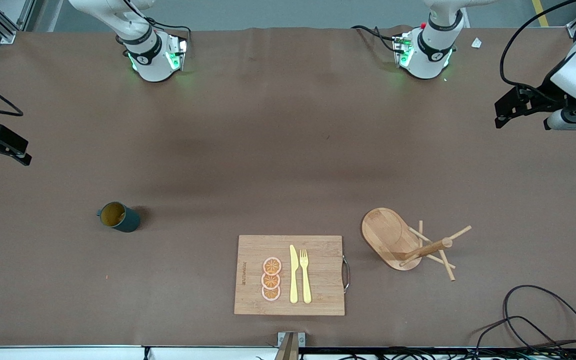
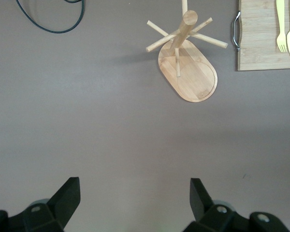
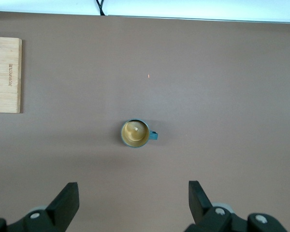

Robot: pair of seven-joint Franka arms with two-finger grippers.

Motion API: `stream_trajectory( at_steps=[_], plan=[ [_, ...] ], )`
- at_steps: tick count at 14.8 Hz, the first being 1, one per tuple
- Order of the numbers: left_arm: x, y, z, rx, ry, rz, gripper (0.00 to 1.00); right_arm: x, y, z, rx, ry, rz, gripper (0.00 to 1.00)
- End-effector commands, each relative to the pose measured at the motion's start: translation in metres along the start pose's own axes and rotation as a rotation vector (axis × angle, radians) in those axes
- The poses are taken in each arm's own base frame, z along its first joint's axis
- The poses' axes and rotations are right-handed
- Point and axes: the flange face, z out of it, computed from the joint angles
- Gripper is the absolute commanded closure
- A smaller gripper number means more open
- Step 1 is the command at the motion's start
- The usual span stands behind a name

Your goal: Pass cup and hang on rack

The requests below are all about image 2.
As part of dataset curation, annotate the bamboo cutting board with handle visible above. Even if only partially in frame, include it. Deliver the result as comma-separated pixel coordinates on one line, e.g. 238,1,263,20
232,0,290,72

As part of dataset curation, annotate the black looped cable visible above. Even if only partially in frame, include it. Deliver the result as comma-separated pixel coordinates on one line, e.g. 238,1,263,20
15,0,86,34

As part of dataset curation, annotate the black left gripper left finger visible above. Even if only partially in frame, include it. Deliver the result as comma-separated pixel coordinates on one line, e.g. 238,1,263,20
0,177,81,232

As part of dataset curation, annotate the yellow plastic fork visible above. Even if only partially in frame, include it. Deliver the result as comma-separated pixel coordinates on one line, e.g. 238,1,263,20
276,0,288,54

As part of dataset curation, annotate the wooden mug rack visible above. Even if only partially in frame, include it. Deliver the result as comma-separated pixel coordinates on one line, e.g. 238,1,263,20
145,0,229,103

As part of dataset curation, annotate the brown table cover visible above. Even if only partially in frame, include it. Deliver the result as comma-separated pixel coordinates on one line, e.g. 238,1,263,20
0,0,290,232

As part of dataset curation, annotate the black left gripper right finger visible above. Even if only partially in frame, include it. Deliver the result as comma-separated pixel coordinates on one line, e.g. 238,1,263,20
183,178,290,232

